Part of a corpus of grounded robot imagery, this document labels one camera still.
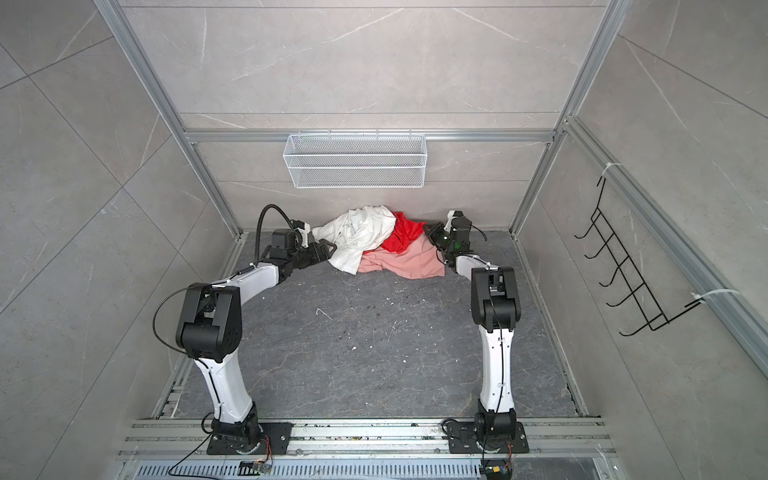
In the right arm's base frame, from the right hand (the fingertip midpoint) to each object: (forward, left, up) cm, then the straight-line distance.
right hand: (421, 222), depth 105 cm
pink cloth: (-10, 0, -10) cm, 14 cm away
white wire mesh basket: (+13, +24, +17) cm, 32 cm away
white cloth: (-1, +24, -3) cm, 24 cm away
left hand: (-10, +32, +1) cm, 34 cm away
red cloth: (-4, +6, -2) cm, 8 cm away
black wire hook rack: (-50, -41, +20) cm, 68 cm away
